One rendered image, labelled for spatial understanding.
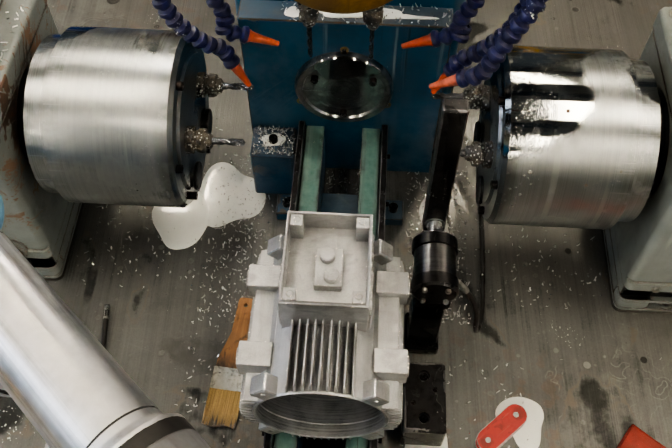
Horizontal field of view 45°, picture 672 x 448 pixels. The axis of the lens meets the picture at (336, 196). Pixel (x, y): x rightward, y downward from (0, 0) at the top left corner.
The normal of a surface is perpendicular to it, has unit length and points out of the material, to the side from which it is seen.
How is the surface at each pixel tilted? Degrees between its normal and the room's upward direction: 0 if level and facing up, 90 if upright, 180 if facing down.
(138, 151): 58
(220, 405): 2
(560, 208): 85
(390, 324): 0
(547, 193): 73
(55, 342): 12
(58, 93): 28
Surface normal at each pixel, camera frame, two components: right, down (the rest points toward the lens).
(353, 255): 0.00, -0.56
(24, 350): -0.19, -0.41
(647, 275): -0.06, 0.83
